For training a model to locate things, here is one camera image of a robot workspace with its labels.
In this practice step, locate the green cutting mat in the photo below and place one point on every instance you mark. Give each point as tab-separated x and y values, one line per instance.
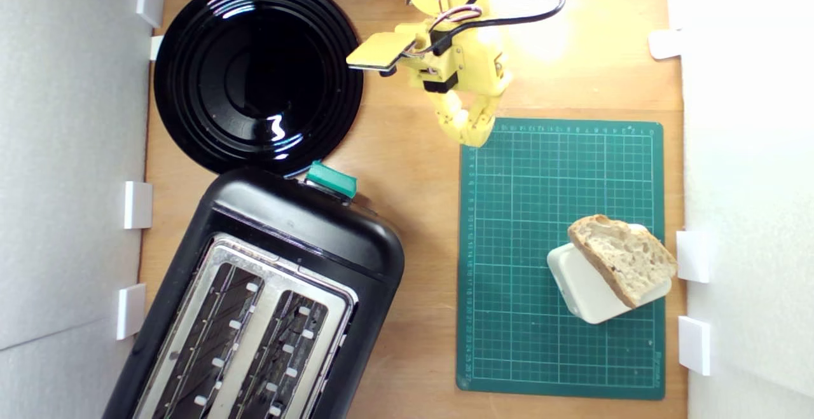
509	247

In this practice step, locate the black two-slot toaster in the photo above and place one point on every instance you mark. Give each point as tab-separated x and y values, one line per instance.
305	215

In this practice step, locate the white block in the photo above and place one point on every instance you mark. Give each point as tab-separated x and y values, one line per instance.
585	292

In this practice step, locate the brown bread slice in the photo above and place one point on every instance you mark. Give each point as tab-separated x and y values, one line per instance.
626	257

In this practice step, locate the black plate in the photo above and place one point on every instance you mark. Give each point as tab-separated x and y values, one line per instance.
254	75

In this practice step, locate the yellow wrist camera mount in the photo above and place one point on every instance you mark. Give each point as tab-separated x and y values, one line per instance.
381	50

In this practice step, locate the green toaster lever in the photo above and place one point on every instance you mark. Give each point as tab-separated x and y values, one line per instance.
331	179

